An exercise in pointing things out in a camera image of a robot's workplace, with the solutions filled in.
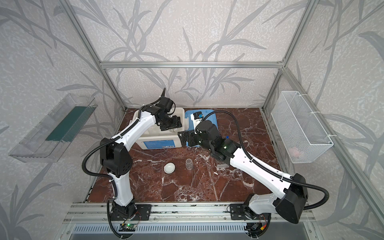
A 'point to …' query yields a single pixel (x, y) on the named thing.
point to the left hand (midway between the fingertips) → (179, 121)
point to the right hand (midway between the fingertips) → (186, 127)
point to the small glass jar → (189, 164)
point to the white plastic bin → (153, 138)
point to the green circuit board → (127, 227)
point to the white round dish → (169, 168)
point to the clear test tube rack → (223, 164)
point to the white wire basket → (301, 137)
